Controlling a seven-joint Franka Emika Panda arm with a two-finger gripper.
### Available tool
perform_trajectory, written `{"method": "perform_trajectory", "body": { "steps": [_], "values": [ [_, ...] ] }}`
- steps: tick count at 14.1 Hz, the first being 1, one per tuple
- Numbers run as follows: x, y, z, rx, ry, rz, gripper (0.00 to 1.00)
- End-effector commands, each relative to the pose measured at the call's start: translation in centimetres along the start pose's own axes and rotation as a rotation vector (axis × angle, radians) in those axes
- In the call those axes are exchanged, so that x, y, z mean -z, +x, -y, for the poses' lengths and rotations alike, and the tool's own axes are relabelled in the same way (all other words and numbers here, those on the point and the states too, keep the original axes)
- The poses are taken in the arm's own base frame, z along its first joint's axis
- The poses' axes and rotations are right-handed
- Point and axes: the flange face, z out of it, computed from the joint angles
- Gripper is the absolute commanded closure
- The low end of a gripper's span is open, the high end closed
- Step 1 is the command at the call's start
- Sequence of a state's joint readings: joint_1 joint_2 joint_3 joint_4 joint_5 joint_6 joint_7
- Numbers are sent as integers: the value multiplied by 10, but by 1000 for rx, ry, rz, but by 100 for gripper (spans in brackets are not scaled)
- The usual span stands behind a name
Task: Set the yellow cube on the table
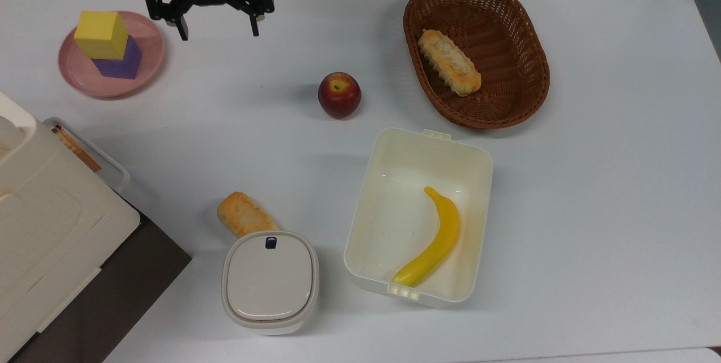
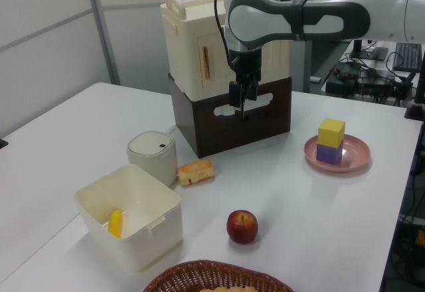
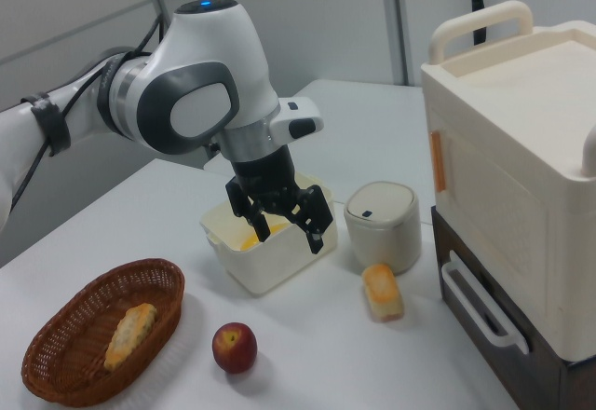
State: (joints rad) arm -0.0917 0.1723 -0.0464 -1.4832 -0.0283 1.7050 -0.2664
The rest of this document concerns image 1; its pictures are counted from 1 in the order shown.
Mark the yellow foam cube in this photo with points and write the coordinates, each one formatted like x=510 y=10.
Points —
x=100 y=35

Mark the purple foam cube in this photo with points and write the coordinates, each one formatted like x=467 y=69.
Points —
x=121 y=64

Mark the pink round plate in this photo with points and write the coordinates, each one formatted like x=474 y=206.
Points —
x=146 y=41

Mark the red apple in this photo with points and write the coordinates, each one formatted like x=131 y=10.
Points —
x=339 y=96

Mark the clear tray with brown sticks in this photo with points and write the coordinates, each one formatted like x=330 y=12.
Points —
x=104 y=163

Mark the short toasted bread roll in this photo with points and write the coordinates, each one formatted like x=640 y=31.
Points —
x=243 y=215

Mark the long toasted bread roll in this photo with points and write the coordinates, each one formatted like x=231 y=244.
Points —
x=449 y=62

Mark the white plastic appliance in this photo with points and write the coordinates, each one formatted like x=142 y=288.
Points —
x=50 y=222

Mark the cream open plastic box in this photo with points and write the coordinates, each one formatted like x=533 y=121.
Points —
x=394 y=211

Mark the white lidded square container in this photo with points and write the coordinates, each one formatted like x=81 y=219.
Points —
x=270 y=281

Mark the brown wicker basket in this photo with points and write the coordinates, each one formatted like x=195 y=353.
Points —
x=507 y=25

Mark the dark brown mat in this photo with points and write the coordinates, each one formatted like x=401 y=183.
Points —
x=124 y=290

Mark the yellow banana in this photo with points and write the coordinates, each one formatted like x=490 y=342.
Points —
x=442 y=239

